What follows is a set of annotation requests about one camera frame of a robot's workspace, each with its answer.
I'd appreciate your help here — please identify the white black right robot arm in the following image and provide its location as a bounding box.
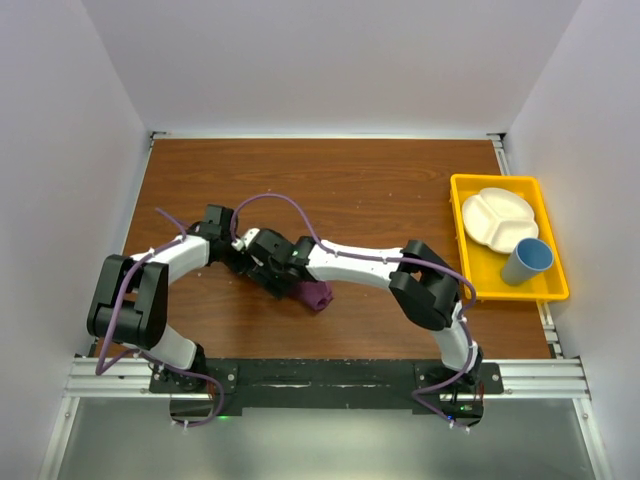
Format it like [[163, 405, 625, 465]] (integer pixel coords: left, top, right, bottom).
[[233, 228, 482, 393]]

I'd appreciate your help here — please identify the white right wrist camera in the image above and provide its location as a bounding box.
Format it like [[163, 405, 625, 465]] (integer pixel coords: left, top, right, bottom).
[[231, 228, 260, 252]]

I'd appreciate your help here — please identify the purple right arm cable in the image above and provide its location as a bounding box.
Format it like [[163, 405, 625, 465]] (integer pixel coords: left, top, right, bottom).
[[232, 194, 479, 434]]

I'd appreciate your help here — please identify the purple cloth napkin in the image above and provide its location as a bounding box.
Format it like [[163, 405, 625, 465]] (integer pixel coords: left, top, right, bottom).
[[291, 282, 333, 312]]

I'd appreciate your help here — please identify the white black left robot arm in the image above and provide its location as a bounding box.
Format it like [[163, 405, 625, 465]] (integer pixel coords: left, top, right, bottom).
[[87, 205, 244, 392]]

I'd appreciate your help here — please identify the yellow plastic tray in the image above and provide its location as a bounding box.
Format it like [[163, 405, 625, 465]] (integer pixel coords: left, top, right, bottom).
[[450, 174, 569, 301]]

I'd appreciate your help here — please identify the blue plastic cup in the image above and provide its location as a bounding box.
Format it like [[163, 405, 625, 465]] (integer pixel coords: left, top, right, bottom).
[[500, 238, 555, 286]]

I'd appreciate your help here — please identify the white divided plate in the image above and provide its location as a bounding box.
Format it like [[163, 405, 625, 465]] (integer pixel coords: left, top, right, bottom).
[[461, 187, 539, 254]]

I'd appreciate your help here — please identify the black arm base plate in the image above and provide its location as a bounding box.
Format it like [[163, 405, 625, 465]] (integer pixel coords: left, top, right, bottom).
[[149, 357, 505, 431]]

